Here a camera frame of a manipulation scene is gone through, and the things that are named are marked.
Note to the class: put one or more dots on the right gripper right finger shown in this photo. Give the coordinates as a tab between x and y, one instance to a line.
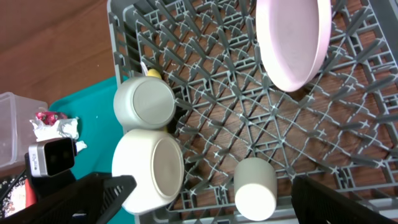
315	203

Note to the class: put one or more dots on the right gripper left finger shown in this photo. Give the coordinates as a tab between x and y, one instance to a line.
96	198

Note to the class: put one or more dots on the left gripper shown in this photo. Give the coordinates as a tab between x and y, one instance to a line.
45	186

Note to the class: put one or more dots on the white paper cup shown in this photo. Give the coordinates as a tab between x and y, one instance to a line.
255	189

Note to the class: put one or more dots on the white paper napkin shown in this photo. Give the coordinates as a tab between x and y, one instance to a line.
63	128

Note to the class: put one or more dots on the red wrapper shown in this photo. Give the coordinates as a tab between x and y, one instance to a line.
50	117

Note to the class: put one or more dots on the cream bowl with peanuts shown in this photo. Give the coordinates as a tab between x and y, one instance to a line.
155	160

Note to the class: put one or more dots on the grey bowl with peanuts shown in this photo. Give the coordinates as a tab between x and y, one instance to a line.
144	103

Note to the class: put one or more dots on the yellow plastic spoon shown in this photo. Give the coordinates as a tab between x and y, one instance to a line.
154	73

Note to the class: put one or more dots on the pink round plate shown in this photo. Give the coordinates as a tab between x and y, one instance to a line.
293	37

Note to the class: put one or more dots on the orange carrot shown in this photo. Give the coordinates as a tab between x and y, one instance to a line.
30	197

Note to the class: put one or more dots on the white plastic fork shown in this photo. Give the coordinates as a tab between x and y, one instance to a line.
144	68

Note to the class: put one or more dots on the grey dishwasher rack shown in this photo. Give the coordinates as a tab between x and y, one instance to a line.
340	129

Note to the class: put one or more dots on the black plastic tray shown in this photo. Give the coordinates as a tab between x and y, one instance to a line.
6	185

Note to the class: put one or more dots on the spilled rice and peanuts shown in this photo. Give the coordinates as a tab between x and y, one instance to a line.
14	202

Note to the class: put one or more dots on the clear plastic bin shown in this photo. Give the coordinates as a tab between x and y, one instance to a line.
16	130

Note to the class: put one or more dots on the teal plastic tray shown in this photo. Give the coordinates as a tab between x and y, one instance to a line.
98	127

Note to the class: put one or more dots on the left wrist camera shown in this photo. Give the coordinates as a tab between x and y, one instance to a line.
51	157

